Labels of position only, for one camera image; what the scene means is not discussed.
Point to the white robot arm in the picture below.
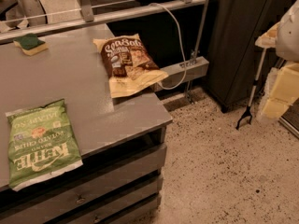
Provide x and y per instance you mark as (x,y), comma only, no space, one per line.
(284,38)

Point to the green yellow sponge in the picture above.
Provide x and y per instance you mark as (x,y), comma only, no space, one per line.
(30,44)

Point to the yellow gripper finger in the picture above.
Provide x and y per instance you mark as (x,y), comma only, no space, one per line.
(274,109)
(286,86)

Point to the grey drawer cabinet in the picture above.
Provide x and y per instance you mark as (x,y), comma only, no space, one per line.
(111,187)

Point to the reacher grabber tool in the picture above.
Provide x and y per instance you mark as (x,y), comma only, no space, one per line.
(247,113)

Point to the dark grey cabinet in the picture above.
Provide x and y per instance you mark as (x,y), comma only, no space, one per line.
(232,54)

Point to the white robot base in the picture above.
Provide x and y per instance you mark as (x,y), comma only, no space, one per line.
(13,12)

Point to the green jalapeno kettle chip bag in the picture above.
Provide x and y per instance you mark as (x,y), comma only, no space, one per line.
(41,145)

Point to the grey metal rail frame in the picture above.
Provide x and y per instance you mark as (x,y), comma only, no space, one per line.
(89,19)

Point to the brown sea salt chip bag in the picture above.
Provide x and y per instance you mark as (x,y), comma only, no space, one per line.
(129,67)

